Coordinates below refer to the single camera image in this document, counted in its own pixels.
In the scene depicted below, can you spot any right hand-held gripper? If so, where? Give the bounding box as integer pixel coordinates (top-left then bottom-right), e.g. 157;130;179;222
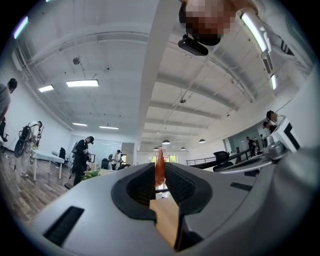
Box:
261;116;301;161

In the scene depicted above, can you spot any white ceiling air conditioner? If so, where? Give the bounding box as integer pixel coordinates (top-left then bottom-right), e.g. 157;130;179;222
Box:
11;48;26;72
261;51;274;75

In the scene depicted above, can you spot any person's face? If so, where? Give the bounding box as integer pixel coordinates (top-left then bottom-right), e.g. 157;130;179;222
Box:
178;0;237;46

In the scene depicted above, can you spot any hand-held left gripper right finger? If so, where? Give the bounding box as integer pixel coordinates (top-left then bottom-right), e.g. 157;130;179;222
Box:
164;161;214;217

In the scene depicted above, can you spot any green potted plant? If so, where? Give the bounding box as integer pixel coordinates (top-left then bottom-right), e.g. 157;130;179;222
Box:
81;169;101;181

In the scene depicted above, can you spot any black head-mounted camera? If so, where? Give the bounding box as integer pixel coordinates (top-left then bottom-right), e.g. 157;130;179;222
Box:
177;34;210;57

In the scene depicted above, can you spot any black office chair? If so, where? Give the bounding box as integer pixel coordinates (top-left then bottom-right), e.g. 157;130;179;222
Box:
58;146;70;167
212;150;235;172

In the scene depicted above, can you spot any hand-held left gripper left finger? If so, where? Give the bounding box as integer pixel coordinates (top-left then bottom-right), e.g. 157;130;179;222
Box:
111;162;157;221

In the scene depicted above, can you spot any black metal railing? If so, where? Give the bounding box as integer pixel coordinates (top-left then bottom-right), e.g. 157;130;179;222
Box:
186;147;253;167

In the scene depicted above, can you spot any white table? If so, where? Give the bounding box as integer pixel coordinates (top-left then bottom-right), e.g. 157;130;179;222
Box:
31;149;66;182

